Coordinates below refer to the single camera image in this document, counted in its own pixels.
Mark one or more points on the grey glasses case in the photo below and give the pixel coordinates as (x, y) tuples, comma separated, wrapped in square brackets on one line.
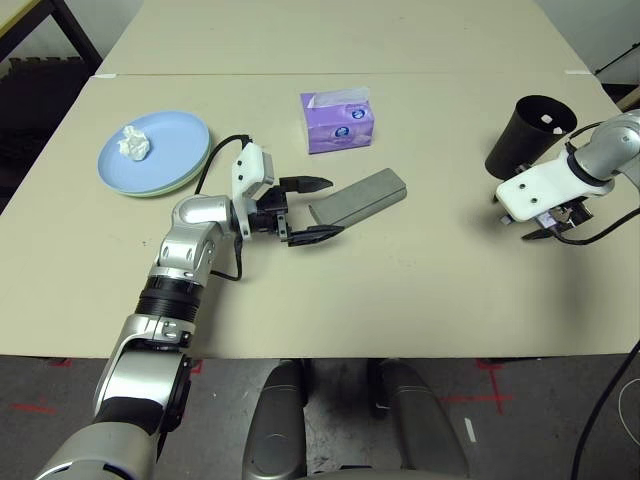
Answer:
[(360, 197)]

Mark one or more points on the grey robot right leg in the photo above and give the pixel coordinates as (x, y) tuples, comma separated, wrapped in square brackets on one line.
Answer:
[(422, 430)]

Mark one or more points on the wooden side table black frame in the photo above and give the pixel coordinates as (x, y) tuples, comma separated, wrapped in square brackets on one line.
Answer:
[(75, 25)]

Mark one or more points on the purple tissue box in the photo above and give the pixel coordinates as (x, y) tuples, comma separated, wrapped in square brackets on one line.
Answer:
[(340, 130)]

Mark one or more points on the blue plastic plate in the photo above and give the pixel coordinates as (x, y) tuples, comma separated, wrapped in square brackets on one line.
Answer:
[(170, 150)]

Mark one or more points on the red floor tape mark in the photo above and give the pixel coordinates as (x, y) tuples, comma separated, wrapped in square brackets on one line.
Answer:
[(32, 407), (196, 367), (492, 397)]

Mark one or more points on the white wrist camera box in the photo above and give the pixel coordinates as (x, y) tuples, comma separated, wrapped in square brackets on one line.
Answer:
[(545, 187), (250, 170)]

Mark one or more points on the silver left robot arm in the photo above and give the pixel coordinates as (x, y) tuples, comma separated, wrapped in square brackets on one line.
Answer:
[(195, 225)]

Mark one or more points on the black plastic cup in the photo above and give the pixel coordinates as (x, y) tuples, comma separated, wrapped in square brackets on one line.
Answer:
[(520, 145)]

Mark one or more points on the green plastic plate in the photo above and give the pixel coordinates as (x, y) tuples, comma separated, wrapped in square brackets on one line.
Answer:
[(207, 160)]

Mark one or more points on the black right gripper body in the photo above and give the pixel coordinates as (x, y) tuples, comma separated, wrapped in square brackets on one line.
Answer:
[(572, 212)]

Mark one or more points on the grey robot left leg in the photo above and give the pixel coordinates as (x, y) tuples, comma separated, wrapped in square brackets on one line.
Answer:
[(275, 425)]

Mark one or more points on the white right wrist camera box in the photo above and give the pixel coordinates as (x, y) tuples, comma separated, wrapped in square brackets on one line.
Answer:
[(545, 187)]

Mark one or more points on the black foam floor mat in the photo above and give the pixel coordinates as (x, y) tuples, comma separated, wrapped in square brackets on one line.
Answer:
[(35, 110)]

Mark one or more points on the grey robot leg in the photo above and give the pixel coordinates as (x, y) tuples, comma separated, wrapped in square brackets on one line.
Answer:
[(422, 430), (275, 425)]

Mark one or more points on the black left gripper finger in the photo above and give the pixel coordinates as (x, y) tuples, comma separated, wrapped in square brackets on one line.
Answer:
[(317, 235), (305, 184)]

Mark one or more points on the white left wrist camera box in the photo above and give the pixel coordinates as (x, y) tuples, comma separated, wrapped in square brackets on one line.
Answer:
[(250, 170)]

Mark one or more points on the white tissue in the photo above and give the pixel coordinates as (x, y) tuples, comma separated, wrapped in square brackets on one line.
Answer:
[(134, 145)]

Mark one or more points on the white floor tape strip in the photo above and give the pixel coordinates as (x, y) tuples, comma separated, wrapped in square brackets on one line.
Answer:
[(469, 431)]

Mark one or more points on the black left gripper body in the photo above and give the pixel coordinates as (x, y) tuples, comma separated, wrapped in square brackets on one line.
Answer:
[(270, 212)]

